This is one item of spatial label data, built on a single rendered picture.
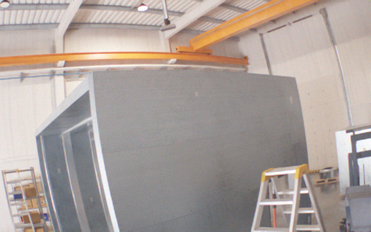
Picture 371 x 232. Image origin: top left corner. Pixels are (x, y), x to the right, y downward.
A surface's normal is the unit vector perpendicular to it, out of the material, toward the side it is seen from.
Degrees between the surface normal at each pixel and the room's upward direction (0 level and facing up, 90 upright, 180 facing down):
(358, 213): 84
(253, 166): 90
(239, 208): 90
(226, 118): 90
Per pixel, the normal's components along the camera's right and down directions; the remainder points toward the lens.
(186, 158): 0.59, -0.15
